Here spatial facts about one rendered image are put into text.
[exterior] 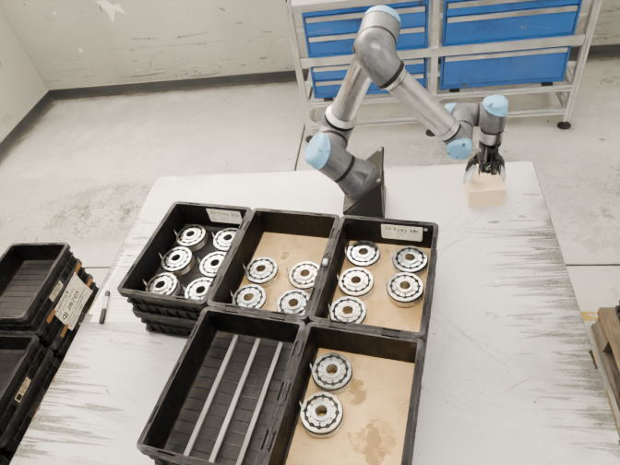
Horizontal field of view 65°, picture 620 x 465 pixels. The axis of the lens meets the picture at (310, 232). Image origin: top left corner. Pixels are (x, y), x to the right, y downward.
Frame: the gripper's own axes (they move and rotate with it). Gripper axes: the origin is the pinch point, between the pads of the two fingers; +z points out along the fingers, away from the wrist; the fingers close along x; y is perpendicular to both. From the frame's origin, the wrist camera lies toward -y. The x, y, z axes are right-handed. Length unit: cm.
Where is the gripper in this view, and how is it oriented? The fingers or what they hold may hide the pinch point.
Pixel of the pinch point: (482, 181)
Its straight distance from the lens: 191.4
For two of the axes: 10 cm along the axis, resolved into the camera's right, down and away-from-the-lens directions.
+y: -0.9, 7.2, -6.9
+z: 1.5, 6.9, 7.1
